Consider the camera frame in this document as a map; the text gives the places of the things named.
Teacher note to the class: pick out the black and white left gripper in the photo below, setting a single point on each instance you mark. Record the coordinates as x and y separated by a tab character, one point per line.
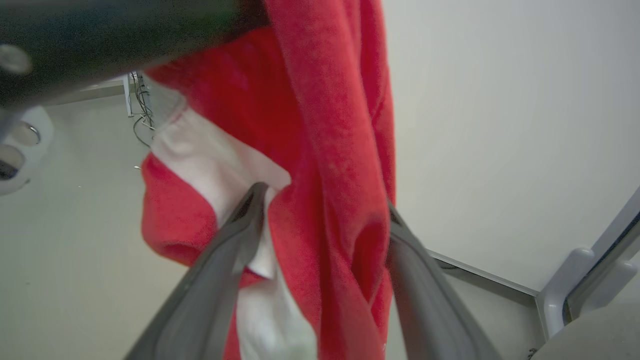
22	150

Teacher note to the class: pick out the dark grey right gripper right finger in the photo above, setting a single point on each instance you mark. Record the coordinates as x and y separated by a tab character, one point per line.
430	310

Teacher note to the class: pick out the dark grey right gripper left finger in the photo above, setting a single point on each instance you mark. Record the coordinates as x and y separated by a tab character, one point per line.
210	300

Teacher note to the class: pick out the red and white garment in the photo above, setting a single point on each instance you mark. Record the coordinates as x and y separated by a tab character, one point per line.
320	100

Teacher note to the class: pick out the white table leg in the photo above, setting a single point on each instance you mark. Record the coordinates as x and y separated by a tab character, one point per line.
128	95

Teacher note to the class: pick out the large white partition panel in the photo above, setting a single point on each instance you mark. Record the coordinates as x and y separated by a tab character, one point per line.
500	125

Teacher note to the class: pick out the narrow white partition panel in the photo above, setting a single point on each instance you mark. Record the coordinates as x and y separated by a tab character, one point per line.
620	225

